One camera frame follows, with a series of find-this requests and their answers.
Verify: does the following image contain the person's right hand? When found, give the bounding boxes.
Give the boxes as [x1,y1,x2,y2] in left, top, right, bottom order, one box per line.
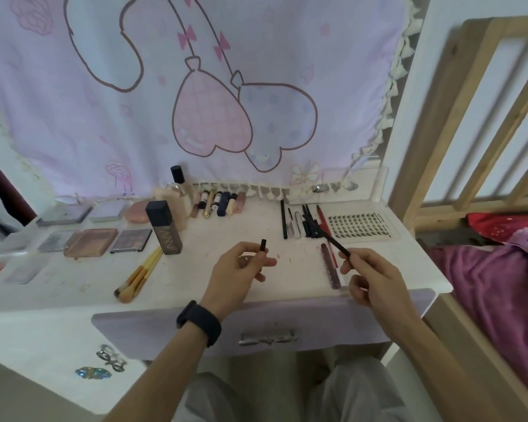
[339,248,423,335]

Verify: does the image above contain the person's left hand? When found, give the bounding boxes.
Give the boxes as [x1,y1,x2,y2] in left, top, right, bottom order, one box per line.
[201,241,278,321]

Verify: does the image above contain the brown pencil white cap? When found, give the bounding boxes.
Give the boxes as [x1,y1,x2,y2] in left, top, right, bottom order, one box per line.
[320,243,340,290]

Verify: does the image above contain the false eyelash tray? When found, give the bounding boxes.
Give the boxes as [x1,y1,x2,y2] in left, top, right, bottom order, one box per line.
[327,211,399,241]

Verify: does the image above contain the dark square foundation bottle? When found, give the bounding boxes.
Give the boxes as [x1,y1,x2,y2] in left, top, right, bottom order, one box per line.
[145,200,184,256]

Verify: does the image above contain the yellow handled makeup brushes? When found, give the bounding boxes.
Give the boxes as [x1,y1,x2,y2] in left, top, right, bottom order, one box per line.
[119,249,164,304]

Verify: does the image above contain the peach pump bottle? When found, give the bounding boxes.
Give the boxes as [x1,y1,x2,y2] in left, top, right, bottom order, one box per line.
[154,185,190,232]

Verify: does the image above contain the red makeup pencil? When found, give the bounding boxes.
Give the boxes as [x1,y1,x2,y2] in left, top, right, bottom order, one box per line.
[315,205,335,242]

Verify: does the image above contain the purple drawer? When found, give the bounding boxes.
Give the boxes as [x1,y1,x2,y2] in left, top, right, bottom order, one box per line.
[91,288,436,361]

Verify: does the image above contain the pink rounded compact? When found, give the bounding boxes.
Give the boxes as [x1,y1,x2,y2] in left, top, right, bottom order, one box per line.
[125,200,153,224]

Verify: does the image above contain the foundation bottle black cap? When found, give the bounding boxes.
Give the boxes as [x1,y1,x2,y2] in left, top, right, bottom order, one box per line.
[170,165,192,203]

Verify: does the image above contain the small grey square palette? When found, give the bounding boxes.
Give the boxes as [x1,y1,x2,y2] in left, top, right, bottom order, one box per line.
[89,202,128,223]

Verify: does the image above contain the silver square palette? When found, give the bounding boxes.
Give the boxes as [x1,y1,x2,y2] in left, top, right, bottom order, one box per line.
[37,230,78,253]

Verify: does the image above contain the clear square palette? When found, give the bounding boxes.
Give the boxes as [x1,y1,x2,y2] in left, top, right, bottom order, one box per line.
[4,257,49,285]

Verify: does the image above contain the person's right forearm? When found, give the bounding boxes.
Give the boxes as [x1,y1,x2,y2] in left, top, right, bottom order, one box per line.
[400,316,528,422]

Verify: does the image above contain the person's left forearm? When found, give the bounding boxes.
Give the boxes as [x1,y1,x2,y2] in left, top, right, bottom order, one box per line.
[103,322,212,422]

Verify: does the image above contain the white dressing table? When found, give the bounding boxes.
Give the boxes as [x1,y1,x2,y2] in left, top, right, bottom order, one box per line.
[0,0,454,422]

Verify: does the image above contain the black smartwatch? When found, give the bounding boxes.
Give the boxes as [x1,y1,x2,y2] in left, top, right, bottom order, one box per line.
[176,301,223,348]

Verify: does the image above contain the purple bed sheet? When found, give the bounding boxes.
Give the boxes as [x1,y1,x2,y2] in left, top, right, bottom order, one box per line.
[427,246,528,396]

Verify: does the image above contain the red floral pillow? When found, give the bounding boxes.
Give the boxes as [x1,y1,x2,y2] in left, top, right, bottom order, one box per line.
[466,212,528,267]

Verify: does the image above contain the blue shiny cabinet sticker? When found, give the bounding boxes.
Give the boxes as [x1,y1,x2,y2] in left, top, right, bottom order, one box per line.
[75,366,112,381]

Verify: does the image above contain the pink cartoon cloth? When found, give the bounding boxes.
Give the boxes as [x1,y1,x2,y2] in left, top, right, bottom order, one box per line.
[0,0,423,203]

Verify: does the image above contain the dark red wooden door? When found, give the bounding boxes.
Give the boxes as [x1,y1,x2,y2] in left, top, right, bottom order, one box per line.
[0,149,38,227]

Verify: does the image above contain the silver drawer handle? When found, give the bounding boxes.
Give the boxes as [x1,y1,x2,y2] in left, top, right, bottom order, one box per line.
[238,329,298,346]

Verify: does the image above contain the wooden bed frame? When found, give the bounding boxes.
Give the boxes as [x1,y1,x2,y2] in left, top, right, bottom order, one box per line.
[387,15,528,422]

